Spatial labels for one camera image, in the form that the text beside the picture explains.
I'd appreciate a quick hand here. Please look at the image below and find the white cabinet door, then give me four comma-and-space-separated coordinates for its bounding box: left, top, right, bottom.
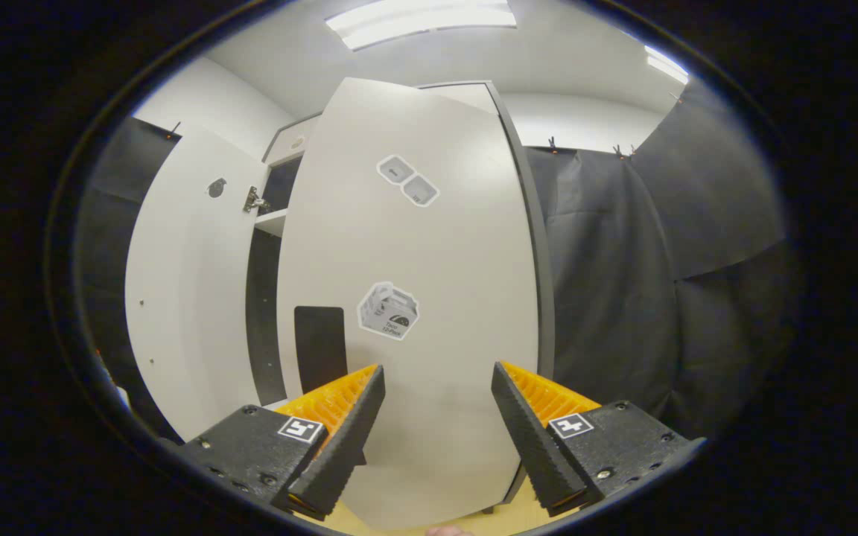
125, 123, 285, 441
276, 77, 549, 531

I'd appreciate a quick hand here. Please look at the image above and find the large ceiling light panel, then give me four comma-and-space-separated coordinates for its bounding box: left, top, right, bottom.
325, 0, 518, 51

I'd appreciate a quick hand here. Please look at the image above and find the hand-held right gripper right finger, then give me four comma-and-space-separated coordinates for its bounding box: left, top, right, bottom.
490, 361, 705, 518

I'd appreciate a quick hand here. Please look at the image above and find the small ceiling light panel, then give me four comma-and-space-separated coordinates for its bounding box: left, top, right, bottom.
645, 45, 690, 85

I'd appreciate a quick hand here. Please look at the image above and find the white grey shoe cabinet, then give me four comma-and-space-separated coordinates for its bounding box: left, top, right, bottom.
244, 78, 556, 514

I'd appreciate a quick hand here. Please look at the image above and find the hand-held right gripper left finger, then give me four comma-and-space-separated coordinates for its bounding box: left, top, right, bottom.
176, 363, 387, 522

